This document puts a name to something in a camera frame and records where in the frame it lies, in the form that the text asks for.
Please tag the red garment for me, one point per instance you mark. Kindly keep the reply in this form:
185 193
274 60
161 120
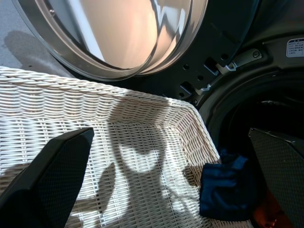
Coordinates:
266 213

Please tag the navy blue garment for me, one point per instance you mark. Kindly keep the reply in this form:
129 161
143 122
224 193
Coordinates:
225 187

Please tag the pale woven basket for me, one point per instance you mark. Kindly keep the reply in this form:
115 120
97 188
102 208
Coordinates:
71 107

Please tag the grey washing machine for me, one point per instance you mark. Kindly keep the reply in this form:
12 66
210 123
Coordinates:
273 78

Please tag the white washer warning sticker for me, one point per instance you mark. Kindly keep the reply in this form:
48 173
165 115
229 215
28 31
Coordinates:
295 48

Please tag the round glass washer door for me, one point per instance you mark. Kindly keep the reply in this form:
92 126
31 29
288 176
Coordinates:
118 31

